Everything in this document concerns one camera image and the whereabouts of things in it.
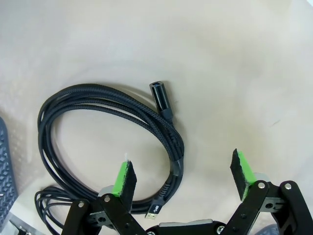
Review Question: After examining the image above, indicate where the black braided USB cable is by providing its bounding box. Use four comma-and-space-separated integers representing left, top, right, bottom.
36, 80, 186, 221

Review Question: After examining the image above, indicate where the blue plastic basket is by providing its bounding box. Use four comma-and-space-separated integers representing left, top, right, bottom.
0, 116, 18, 223

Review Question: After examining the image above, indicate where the thin black coiled cable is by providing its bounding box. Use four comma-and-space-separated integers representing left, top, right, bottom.
34, 185, 99, 235

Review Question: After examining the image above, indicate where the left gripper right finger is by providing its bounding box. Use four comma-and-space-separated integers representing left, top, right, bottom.
219, 148, 313, 235

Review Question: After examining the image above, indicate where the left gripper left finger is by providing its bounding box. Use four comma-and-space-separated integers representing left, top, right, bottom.
61, 159, 153, 235

